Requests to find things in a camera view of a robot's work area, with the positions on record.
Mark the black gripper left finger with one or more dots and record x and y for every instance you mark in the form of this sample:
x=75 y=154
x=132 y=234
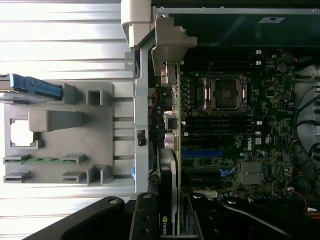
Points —
x=147 y=217

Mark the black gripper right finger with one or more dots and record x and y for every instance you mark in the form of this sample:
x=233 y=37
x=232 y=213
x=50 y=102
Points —
x=200 y=217

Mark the white expansion slot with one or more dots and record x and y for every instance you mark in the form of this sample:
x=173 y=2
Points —
x=207 y=193

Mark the blue expansion slot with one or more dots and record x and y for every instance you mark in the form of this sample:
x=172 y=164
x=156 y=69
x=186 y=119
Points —
x=202 y=154

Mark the silver chipset heatsink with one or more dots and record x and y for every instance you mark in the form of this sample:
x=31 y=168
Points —
x=251 y=172

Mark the black RAM slot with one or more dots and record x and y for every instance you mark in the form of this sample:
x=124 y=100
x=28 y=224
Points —
x=222 y=118
x=222 y=122
x=222 y=126

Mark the grey parts rack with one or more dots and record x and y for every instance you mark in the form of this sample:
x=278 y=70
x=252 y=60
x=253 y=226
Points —
x=75 y=140

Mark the black open PC case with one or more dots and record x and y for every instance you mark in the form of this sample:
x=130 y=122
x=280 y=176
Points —
x=142 y=100

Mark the green motherboard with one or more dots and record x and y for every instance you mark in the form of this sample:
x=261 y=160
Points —
x=270 y=112

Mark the CPU socket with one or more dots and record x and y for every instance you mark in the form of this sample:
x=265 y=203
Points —
x=225 y=93

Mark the silver CPU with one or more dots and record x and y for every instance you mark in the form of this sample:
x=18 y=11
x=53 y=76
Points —
x=21 y=133

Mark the hard disk with blue caddy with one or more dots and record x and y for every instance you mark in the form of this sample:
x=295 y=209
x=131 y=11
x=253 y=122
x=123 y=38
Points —
x=37 y=86

